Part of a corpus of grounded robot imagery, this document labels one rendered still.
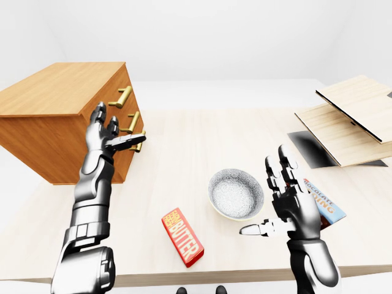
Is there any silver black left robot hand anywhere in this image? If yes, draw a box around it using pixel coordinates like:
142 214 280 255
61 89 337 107
86 101 148 157

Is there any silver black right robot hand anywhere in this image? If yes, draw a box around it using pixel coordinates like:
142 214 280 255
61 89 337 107
238 144 323 242

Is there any wooden cabinet drawer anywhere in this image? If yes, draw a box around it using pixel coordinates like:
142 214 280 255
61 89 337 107
81 62 136 139
107 112 145 185
91 87 141 160

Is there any patterned black white bowl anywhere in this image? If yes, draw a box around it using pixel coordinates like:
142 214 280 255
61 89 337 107
208 168 265 222

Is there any wooden cabinet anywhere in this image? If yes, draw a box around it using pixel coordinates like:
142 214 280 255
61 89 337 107
0 62 145 186

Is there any blue chocolate pudding box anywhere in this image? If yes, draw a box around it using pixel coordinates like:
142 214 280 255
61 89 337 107
302 178 348 232

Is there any red butter box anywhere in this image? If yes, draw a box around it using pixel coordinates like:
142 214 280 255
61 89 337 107
161 207 205 269

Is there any brass drawer handle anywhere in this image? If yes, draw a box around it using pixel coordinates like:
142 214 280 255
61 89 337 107
128 130 147 153
107 85 134 109
119 111 141 134

